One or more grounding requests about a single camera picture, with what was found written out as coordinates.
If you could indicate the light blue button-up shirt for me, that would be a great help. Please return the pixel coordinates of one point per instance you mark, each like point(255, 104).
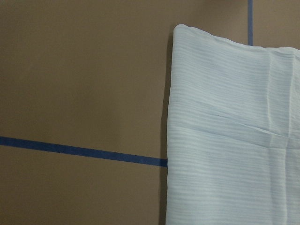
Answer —
point(233, 132)

